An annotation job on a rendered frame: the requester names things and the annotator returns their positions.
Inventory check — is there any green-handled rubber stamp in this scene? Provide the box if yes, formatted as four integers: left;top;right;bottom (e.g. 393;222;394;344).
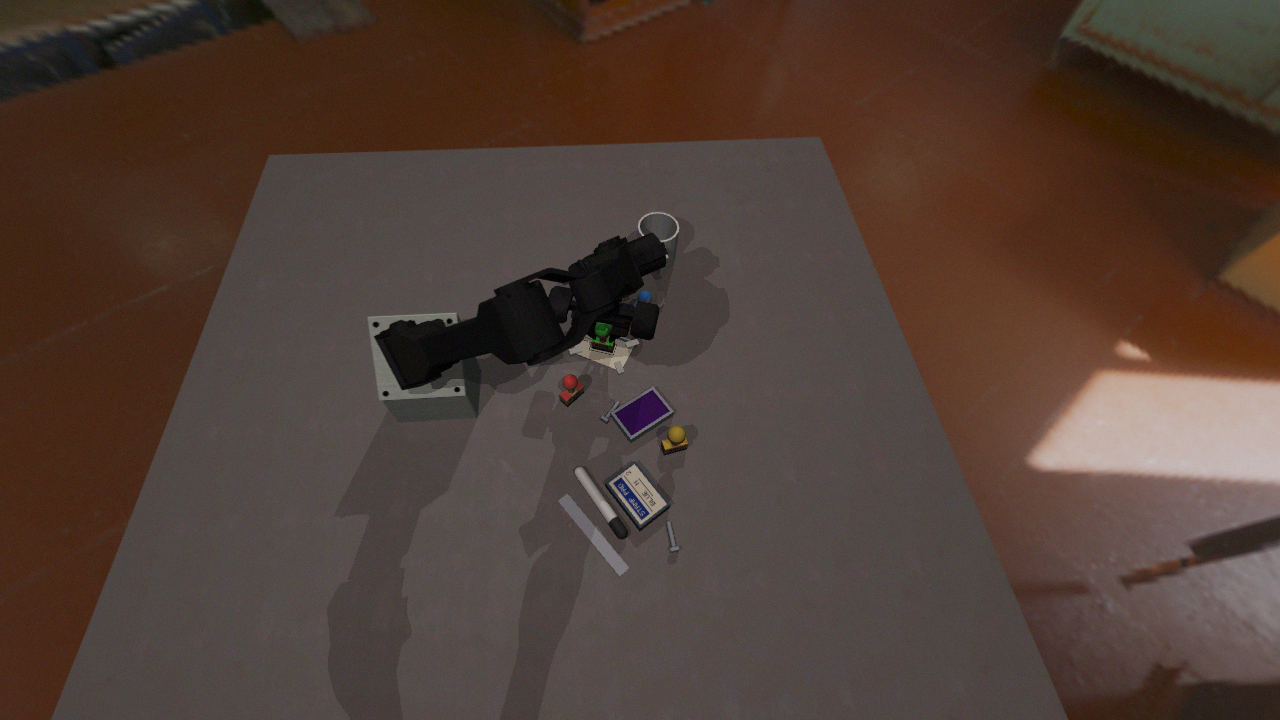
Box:
591;323;614;354

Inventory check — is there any dark grey mug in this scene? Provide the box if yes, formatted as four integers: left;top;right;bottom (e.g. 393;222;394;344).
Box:
637;211;678;275

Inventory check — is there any white inspection card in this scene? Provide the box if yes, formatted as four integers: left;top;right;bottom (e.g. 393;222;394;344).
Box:
570;334;639;374

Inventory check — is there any grey cylinder with black tip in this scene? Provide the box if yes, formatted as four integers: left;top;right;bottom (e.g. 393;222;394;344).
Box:
573;466;628;539

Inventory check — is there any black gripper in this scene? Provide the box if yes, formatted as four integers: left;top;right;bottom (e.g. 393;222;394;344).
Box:
548;286;659;343

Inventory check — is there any grey flat bar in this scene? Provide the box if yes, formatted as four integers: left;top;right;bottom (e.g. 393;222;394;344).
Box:
558;493;628;577

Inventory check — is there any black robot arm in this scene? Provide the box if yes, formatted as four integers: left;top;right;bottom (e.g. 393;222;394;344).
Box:
374;233;668;389

